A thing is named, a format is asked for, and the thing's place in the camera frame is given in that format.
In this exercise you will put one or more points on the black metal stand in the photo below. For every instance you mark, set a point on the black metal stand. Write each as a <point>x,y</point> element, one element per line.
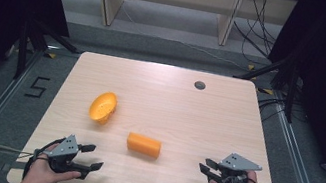
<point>289,83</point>
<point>25,47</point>

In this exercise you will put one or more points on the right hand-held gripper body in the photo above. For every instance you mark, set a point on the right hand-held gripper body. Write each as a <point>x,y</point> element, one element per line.
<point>233,173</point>

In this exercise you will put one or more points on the orange cylinder block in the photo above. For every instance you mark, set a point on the orange cylinder block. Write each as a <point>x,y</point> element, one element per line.
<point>143,144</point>

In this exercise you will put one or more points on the orange plastic bowl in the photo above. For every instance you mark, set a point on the orange plastic bowl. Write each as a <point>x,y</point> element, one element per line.
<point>103,107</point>

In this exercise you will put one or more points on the person's left hand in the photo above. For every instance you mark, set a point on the person's left hand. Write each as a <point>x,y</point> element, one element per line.
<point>43,173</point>

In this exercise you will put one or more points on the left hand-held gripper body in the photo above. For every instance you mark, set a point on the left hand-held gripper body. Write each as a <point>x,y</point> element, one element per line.
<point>64,150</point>

